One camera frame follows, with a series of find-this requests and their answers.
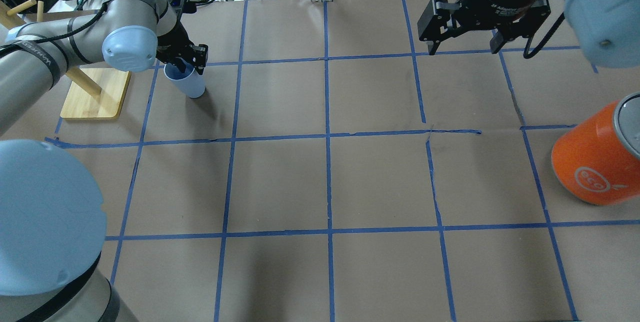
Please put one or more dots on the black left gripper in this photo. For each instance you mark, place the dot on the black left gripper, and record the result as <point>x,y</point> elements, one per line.
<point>173,42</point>

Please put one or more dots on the light blue plastic cup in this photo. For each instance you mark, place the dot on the light blue plastic cup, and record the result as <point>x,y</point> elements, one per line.
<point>191,83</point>

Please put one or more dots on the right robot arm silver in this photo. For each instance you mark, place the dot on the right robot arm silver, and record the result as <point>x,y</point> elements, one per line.
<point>607,30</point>

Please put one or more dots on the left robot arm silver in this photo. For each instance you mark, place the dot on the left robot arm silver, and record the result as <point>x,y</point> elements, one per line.
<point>53,226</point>

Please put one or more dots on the wooden cup rack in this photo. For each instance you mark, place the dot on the wooden cup rack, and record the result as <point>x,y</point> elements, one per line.
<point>75,77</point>

